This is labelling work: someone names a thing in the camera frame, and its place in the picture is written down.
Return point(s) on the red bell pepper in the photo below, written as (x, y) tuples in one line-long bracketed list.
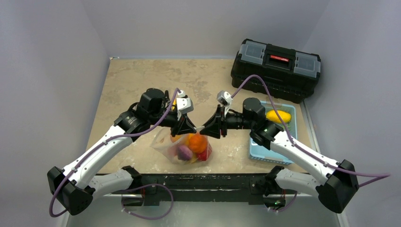
[(204, 156)]

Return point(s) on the clear zip top bag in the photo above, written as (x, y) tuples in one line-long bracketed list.
[(163, 145)]

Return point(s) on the yellow bell pepper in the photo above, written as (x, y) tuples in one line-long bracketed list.
[(194, 159)]

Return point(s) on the orange mini pumpkin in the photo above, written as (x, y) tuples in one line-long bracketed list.
[(197, 143)]

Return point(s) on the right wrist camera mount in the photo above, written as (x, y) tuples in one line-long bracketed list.
[(224, 98)]

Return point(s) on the peach fruit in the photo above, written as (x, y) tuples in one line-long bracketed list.
[(177, 138)]

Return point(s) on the yellow handled screwdriver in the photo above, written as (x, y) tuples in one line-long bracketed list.
[(173, 107)]

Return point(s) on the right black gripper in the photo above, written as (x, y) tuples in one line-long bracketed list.
[(223, 124)]

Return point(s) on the purple red onion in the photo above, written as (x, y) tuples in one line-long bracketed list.
[(184, 153)]

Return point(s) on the black toolbox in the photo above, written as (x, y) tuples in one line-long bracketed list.
[(288, 74)]

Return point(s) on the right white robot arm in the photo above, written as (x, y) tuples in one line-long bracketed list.
[(332, 182)]

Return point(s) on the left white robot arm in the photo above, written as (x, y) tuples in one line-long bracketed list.
[(77, 184)]

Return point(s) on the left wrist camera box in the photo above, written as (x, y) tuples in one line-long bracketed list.
[(183, 104)]

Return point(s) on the yellow mango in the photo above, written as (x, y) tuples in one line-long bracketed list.
[(277, 117)]

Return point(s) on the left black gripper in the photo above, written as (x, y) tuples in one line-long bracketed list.
[(178, 128)]

